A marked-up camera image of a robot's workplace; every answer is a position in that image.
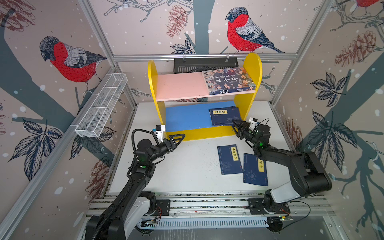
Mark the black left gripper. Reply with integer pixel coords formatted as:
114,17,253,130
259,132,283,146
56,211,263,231
148,135,185,164

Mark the navy book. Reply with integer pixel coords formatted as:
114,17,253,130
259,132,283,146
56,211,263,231
217,145,243,175
210,106,238,111
209,108,242,127
243,153,269,187

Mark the colourful portrait cover book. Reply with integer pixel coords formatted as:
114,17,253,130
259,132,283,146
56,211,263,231
202,68,256,96

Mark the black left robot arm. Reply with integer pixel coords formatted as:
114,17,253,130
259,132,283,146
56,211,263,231
85,129,185,240

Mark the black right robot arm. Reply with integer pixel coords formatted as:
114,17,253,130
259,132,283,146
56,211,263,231
232,120,332,212

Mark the black mesh tray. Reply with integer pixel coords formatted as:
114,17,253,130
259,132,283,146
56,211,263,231
174,58,239,74

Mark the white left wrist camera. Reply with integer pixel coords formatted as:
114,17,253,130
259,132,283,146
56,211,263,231
153,125,166,143

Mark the aluminium rail base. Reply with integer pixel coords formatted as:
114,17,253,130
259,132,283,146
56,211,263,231
80,190,334,232

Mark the white wire mesh basket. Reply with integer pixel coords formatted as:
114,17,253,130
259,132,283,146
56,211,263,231
75,73,128,138

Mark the aluminium horizontal frame bar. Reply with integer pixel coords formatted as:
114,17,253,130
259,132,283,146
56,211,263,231
113,53,299,63

